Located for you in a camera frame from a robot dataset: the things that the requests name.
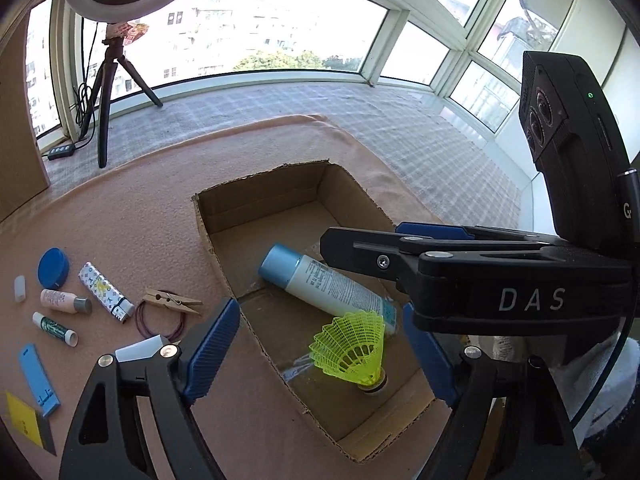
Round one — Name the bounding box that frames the yellow shuttlecock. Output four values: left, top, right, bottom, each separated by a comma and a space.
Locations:
308, 310, 390, 395

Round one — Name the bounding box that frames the pink blanket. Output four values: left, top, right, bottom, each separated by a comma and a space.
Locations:
0, 114, 451, 480

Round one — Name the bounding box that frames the grey checked cloth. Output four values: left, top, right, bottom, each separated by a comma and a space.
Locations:
47, 81, 533, 233

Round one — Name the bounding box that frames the white window frame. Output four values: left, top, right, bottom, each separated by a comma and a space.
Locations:
22, 0, 631, 141

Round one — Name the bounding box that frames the patterned lighter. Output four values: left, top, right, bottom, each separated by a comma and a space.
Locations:
78, 262, 135, 324

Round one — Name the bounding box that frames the light blue tube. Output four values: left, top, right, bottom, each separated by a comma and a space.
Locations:
258, 244, 398, 336

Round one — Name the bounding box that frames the red patterned wrap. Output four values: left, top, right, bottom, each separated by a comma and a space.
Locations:
106, 20, 151, 47

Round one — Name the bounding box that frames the blue plastic phone stand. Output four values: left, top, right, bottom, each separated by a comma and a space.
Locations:
19, 343, 61, 418

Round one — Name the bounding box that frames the black ring light cable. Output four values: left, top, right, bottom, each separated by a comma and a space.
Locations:
70, 15, 98, 141

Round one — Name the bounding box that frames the white charger adapter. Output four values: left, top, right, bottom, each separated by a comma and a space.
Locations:
115, 335, 173, 364

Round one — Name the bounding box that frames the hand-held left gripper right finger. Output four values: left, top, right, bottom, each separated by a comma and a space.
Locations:
402, 302, 588, 480

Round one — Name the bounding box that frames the yellow black card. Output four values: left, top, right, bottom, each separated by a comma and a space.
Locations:
4, 390, 57, 457

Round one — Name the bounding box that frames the wooden clothespin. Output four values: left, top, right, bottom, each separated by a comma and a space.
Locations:
141, 287, 204, 316

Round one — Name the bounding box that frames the light wooden board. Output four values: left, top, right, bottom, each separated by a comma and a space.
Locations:
0, 10, 51, 223

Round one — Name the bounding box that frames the purple rubber band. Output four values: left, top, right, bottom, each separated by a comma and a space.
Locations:
136, 290, 188, 341

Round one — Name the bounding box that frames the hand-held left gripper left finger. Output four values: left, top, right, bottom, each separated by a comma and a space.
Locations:
59, 297, 242, 480

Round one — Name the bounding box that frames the small pink bottle grey cap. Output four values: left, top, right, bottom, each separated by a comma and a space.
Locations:
40, 288, 93, 315

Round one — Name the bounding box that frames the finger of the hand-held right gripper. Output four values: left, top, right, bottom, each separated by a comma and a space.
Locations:
320, 226, 563, 288
395, 221, 561, 247

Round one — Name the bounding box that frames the person's right hand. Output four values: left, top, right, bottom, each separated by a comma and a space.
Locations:
492, 334, 621, 401

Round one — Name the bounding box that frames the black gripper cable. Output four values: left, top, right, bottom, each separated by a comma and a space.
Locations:
570, 167, 640, 431

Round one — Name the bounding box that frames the cardboard box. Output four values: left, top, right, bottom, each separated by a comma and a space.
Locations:
192, 159, 451, 463

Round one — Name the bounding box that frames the blue round lid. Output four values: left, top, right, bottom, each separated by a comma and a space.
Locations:
38, 248, 71, 291

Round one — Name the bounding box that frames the black tripod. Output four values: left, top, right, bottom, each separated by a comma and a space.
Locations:
80, 35, 164, 169

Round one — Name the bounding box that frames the white green lip balm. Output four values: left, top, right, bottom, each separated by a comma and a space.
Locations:
32, 311, 79, 347

